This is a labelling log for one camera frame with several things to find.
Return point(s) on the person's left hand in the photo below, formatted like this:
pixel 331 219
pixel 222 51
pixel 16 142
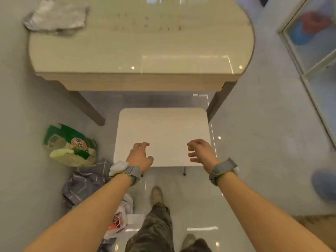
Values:
pixel 137 157

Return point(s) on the person's right hand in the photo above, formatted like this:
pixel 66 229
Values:
pixel 206 153

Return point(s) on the person's right thumb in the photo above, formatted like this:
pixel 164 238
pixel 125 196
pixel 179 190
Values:
pixel 194 159

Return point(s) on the person's left thumb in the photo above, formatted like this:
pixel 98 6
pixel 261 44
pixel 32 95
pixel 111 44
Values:
pixel 150 159

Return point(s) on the person's right forearm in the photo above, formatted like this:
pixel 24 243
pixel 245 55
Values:
pixel 262 215

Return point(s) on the person's left forearm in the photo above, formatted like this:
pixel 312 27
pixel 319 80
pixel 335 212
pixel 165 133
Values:
pixel 86 215

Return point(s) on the white wrist tracker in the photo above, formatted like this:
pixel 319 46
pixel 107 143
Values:
pixel 118 167
pixel 237 171

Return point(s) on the white square stool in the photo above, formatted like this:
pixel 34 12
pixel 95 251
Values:
pixel 162 128

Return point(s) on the olive shoe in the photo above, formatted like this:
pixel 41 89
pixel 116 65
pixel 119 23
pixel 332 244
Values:
pixel 189 240
pixel 156 195

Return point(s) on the white plastic bag red print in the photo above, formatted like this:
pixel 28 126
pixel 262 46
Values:
pixel 119 217

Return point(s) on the camouflage trousers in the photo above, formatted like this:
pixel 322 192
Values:
pixel 154 228

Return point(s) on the grey checked cloth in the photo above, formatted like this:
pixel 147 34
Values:
pixel 84 181

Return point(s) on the green and white sack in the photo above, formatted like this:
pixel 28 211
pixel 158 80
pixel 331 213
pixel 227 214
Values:
pixel 69 145

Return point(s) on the beige oval table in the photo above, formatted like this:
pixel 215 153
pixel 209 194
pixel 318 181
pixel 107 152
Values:
pixel 147 49

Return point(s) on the blue round object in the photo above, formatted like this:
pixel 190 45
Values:
pixel 325 185

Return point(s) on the crumpled grey cloth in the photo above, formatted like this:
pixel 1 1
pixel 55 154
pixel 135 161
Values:
pixel 56 17

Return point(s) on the red and blue basins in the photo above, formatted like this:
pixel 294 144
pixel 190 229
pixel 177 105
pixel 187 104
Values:
pixel 309 27

